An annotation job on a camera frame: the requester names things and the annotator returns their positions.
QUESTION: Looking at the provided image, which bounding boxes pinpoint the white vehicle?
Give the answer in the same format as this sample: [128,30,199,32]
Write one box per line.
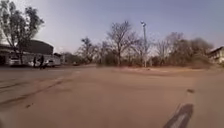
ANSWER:
[8,56,22,67]

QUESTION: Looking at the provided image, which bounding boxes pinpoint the white car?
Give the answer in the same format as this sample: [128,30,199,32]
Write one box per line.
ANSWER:
[45,59,56,68]

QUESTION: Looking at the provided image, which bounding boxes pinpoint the building with dark curved roof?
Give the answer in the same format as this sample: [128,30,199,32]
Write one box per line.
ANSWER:
[0,39,62,66]

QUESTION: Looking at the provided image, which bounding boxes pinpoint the person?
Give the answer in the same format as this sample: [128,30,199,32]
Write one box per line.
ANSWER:
[32,56,37,68]
[38,54,45,70]

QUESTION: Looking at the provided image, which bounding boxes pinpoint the building with pale wall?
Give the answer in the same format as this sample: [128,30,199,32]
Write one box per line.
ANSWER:
[207,46,224,65]

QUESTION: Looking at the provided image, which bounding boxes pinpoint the tall leafy tree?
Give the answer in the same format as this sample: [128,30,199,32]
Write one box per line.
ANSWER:
[0,0,45,65]

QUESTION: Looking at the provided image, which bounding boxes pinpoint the tall light pole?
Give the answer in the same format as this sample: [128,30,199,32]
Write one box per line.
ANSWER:
[140,20,148,68]

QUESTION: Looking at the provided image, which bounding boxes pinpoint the row of bare trees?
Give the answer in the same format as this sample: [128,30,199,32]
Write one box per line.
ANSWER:
[61,20,215,68]

